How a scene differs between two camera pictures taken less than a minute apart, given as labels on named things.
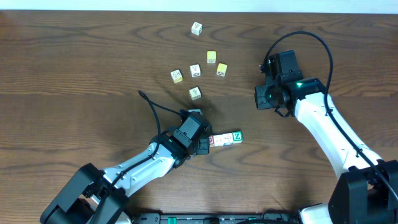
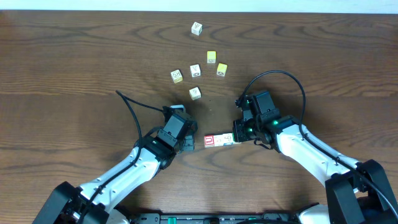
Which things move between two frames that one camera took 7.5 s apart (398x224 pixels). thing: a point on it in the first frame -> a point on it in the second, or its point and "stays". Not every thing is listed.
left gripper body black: x=202 y=146 -> x=189 y=142
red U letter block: x=211 y=141 stays
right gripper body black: x=267 y=98 -> x=247 y=130
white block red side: x=227 y=139 stays
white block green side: x=195 y=93 stays
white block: x=218 y=140 stays
